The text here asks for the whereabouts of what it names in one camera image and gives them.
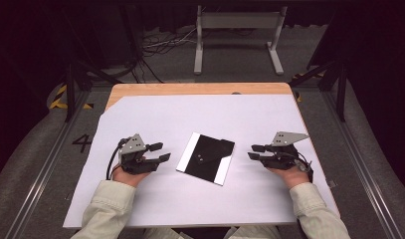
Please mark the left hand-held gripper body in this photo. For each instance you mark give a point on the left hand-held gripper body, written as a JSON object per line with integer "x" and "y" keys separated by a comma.
{"x": 133, "y": 162}

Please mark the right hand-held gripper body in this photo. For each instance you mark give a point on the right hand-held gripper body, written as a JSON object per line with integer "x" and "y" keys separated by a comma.
{"x": 281, "y": 159}

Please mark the black photo frame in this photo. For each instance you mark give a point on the black photo frame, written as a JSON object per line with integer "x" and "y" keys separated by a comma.
{"x": 206, "y": 156}

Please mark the person's left hand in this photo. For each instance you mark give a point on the person's left hand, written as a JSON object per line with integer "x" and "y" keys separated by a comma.
{"x": 128, "y": 179}

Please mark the person's right hand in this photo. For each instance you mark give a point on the person's right hand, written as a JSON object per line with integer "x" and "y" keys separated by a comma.
{"x": 293, "y": 176}

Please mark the white paper sheet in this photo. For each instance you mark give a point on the white paper sheet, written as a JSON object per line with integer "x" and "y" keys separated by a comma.
{"x": 206, "y": 113}

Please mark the yellow black floor tape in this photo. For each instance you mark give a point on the yellow black floor tape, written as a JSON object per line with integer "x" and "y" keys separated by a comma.
{"x": 299, "y": 98}
{"x": 59, "y": 96}

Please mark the wooden table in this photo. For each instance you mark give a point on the wooden table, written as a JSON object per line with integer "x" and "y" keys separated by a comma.
{"x": 190, "y": 89}

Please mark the person's right leg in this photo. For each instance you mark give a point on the person's right leg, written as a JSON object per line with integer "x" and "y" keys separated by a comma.
{"x": 253, "y": 233}

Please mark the person's leg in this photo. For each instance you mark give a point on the person's leg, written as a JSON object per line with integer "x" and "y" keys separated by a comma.
{"x": 160, "y": 234}
{"x": 253, "y": 233}

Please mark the person's left leg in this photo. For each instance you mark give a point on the person's left leg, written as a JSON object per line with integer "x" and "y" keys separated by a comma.
{"x": 160, "y": 234}

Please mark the black metal stand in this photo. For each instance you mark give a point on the black metal stand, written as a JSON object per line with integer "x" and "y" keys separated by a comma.
{"x": 70, "y": 89}
{"x": 341, "y": 89}

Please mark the grey metal stand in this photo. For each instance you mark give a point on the grey metal stand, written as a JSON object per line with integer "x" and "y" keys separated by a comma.
{"x": 240, "y": 20}

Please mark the small metal bracket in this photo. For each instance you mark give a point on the small metal bracket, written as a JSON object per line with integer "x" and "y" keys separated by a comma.
{"x": 331, "y": 183}

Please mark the metal floor rail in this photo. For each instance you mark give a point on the metal floor rail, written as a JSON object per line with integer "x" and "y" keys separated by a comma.
{"x": 362, "y": 172}
{"x": 40, "y": 176}

